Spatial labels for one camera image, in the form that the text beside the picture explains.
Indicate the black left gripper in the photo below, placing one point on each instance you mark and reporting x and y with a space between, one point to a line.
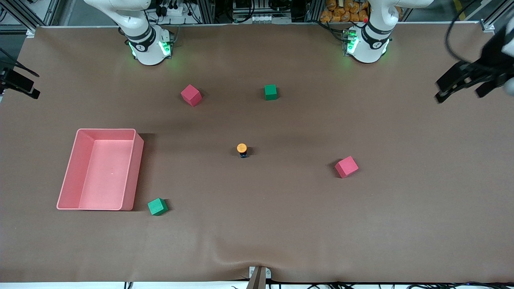
495 53

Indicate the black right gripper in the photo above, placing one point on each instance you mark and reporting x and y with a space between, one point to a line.
15 80

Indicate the yellow mushroom push button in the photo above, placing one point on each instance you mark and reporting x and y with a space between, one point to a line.
241 148

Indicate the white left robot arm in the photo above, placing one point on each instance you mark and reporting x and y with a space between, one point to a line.
371 44

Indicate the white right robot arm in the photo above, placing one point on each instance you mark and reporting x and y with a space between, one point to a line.
146 44

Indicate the pink plastic tray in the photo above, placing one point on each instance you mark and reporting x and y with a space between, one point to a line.
104 180

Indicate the pile of orange items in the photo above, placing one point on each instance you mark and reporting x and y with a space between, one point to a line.
341 10

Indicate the pink foam cube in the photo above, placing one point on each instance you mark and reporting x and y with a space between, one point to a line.
346 166
190 95

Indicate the white power strip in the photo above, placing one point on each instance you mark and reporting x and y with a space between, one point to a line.
172 10

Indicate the green foam cube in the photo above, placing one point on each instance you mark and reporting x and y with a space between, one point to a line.
157 206
270 92

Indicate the brown table cover mat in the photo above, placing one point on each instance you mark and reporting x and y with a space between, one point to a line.
257 224

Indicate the aluminium frame profile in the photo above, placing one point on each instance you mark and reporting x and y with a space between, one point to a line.
496 18
24 14

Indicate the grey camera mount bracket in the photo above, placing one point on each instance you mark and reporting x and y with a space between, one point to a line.
259 277

